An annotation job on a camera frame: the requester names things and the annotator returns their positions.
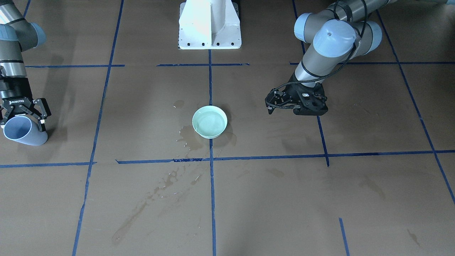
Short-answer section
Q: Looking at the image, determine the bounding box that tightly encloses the mint green bowl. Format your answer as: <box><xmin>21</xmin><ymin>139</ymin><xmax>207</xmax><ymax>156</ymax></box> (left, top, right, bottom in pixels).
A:
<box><xmin>192</xmin><ymin>106</ymin><xmax>228</xmax><ymax>139</ymax></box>

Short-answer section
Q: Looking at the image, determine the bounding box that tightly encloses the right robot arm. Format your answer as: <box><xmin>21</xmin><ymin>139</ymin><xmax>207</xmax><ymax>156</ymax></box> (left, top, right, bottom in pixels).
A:
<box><xmin>0</xmin><ymin>0</ymin><xmax>52</xmax><ymax>132</ymax></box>

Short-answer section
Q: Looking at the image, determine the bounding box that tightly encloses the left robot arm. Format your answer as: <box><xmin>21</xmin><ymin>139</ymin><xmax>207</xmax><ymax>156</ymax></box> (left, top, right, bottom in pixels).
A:
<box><xmin>265</xmin><ymin>0</ymin><xmax>391</xmax><ymax>116</ymax></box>

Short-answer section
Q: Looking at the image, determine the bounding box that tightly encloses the light blue cup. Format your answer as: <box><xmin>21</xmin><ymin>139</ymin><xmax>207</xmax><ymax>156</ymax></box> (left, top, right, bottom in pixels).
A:
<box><xmin>3</xmin><ymin>116</ymin><xmax>48</xmax><ymax>146</ymax></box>

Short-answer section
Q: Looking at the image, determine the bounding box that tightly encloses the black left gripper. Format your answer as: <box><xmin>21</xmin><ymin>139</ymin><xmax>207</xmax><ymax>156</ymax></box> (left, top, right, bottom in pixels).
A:
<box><xmin>265</xmin><ymin>82</ymin><xmax>328</xmax><ymax>116</ymax></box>

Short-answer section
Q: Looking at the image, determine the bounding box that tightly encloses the white pedestal column base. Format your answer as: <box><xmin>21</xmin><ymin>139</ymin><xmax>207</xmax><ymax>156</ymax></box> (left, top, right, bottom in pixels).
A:
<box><xmin>178</xmin><ymin>0</ymin><xmax>242</xmax><ymax>50</ymax></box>

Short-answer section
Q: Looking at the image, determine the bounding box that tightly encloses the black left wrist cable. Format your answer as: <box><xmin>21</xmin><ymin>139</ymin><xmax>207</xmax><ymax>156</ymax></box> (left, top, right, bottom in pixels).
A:
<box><xmin>268</xmin><ymin>0</ymin><xmax>368</xmax><ymax>107</ymax></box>

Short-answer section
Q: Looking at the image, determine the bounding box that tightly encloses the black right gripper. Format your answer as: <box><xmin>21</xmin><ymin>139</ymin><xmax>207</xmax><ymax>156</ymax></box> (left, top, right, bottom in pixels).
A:
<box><xmin>0</xmin><ymin>77</ymin><xmax>52</xmax><ymax>132</ymax></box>

